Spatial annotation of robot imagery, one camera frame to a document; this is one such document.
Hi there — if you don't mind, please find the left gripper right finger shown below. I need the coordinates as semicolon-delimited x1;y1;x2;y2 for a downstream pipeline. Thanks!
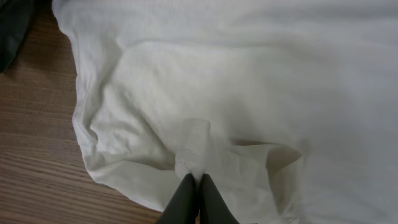
199;174;239;224

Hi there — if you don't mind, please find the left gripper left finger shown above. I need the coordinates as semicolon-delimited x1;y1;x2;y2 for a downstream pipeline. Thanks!
155;174;198;224

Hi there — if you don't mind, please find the white t-shirt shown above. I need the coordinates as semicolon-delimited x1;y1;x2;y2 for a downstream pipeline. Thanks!
52;1;397;223

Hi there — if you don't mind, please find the black folded garment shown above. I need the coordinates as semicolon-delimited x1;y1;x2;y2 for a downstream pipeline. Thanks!
1;0;42;73

